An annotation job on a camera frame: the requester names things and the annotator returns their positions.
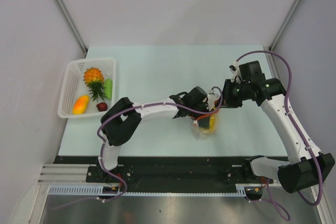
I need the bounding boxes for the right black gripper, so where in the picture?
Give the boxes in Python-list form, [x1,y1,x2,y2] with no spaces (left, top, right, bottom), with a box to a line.
[215,79,250,109]

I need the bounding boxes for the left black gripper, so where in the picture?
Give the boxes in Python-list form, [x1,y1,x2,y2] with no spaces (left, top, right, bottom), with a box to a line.
[188,102,214,129]

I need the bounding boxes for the clear zip top bag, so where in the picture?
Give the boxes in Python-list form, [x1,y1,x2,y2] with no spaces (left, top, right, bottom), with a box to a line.
[189,106,221,140]

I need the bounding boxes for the yellow fake banana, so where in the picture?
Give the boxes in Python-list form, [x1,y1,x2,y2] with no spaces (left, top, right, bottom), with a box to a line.
[197,110,217,134]

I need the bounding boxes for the green fake pepper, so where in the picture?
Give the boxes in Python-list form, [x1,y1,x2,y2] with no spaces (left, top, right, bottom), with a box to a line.
[104,76,113,100]

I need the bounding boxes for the dark fake food piece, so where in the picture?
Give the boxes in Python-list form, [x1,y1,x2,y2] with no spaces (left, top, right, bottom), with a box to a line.
[96,102,108,112]

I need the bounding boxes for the orange fake pineapple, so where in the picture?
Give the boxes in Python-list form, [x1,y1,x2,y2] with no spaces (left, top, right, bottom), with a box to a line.
[83,68,106,101]

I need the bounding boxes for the orange fake mango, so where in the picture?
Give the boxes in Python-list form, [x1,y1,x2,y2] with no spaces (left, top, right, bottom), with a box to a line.
[72,95,90,115]

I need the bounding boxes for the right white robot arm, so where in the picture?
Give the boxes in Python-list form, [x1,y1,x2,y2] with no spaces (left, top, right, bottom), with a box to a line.
[222,61,335,193]

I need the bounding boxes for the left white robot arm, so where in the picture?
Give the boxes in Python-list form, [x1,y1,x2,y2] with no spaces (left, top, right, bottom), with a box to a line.
[97,86,223,182]

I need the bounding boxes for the white plastic basket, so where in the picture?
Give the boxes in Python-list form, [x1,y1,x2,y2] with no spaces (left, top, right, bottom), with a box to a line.
[58,57,117,119]

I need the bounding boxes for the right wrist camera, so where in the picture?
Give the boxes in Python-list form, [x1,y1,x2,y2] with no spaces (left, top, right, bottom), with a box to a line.
[228,60,266,82]

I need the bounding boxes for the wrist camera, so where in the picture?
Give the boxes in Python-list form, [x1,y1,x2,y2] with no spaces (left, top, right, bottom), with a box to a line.
[228,60,266,82]
[207,90,221,111]

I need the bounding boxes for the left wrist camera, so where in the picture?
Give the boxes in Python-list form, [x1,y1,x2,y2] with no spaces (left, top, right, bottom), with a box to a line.
[207,90,221,111]

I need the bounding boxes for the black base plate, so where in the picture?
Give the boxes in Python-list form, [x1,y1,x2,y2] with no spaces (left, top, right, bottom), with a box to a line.
[54,156,266,194]

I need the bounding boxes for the white slotted cable duct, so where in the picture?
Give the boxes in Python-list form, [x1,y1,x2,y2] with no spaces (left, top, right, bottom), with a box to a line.
[48,184,249,197]

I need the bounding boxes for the right aluminium frame post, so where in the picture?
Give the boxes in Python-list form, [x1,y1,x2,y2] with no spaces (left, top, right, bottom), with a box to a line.
[268,0,303,51]

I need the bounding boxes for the aluminium frame post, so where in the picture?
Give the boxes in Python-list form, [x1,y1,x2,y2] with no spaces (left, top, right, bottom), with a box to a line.
[53,0,88,55]
[268,0,303,51]

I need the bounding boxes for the left aluminium frame post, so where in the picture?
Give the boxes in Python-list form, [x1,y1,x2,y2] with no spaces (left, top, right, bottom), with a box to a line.
[53,0,88,55]

